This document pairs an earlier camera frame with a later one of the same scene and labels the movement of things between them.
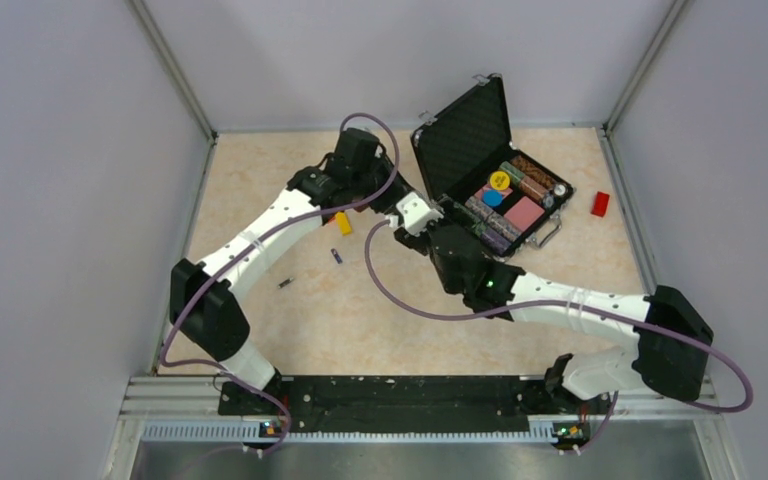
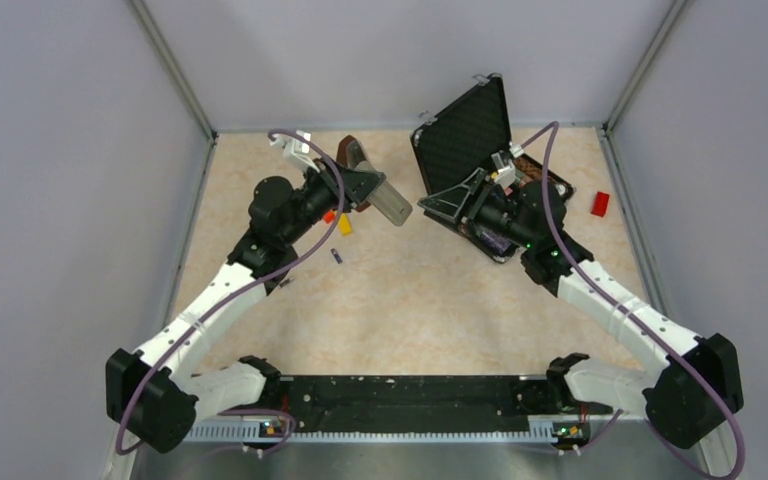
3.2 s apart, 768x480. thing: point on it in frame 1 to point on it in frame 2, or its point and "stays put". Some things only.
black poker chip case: x=503 y=199 stays put
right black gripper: x=418 y=241 to x=459 y=205
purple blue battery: x=336 y=255 stays put
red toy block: x=600 y=204 stays put
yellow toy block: x=344 y=223 stays put
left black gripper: x=387 y=202 to x=358 y=185
